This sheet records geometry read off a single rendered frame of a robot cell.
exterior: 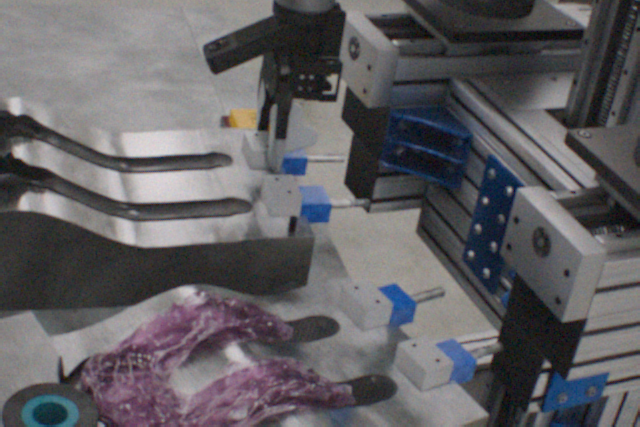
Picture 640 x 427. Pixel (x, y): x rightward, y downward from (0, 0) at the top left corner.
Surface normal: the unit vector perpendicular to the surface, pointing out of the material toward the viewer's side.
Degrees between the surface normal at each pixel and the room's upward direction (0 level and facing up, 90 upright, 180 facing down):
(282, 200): 90
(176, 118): 0
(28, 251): 90
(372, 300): 0
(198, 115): 0
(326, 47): 90
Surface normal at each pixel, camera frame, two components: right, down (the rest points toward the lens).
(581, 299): 0.40, 0.52
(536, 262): -0.91, 0.09
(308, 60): 0.15, -0.85
